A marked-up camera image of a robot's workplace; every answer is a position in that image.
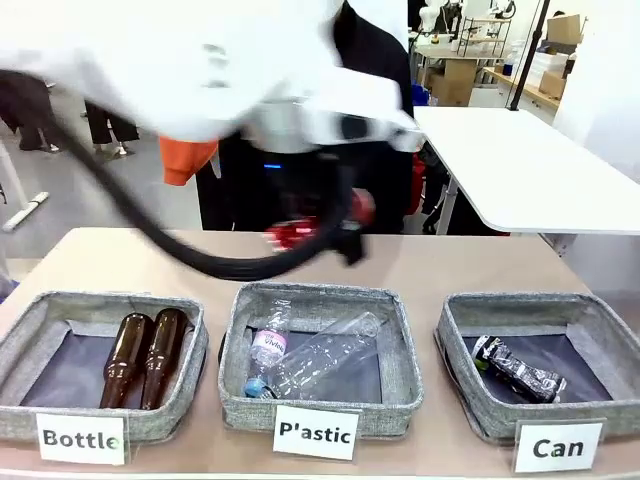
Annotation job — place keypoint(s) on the red bag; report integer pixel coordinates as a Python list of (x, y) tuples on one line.
[(417, 180)]

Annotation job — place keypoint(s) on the black soda can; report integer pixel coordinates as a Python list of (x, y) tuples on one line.
[(520, 370)]

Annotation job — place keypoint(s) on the red soda can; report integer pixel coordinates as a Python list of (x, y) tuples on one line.
[(295, 234)]

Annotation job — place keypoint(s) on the grey fabric basket labelled Bottle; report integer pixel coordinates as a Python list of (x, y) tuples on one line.
[(195, 350)]

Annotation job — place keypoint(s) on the person in dark clothes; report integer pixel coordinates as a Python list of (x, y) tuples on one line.
[(30, 120)]

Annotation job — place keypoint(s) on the cardboard box on shelf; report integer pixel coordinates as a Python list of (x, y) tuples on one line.
[(565, 27)]

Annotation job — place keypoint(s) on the white table foot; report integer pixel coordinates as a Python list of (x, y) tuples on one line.
[(25, 212)]

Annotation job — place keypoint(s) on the wooden top workbench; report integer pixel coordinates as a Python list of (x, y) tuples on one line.
[(520, 82)]

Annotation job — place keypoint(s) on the white Plastic label card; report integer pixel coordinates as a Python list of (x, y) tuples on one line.
[(315, 432)]

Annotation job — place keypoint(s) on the large cardboard box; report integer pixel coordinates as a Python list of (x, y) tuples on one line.
[(455, 82)]

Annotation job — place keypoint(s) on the brown glass bottle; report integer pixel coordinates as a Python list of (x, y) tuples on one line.
[(162, 350), (125, 355)]

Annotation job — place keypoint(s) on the grey fabric basket labelled Plastic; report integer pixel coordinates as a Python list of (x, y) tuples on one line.
[(320, 295)]

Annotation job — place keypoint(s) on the person in orange hoodie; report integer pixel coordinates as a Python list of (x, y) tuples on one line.
[(187, 160)]

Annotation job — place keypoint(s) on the grey fabric basket labelled Can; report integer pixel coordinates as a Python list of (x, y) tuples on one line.
[(460, 380)]

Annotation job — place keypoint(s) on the white Bottle label card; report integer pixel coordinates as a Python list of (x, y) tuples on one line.
[(80, 439)]

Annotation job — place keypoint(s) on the white Can label card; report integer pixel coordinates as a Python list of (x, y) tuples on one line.
[(557, 446)]

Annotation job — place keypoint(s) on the small pink-label plastic bottle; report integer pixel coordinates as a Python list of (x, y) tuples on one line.
[(267, 350)]

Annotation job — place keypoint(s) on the black pole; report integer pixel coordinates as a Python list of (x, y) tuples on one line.
[(527, 55)]

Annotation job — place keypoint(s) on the person in black coat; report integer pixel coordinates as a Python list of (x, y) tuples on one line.
[(380, 75)]

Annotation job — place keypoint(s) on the person in black trousers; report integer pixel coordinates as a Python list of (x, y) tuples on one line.
[(110, 130)]

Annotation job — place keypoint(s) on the small cardboard box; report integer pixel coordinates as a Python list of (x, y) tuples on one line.
[(552, 84)]

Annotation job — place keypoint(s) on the large clear plastic bottle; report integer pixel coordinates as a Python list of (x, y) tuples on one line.
[(330, 355)]

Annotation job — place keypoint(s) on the white table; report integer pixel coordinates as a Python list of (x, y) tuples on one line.
[(525, 170)]

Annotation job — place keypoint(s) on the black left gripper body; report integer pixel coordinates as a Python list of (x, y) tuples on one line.
[(295, 185)]

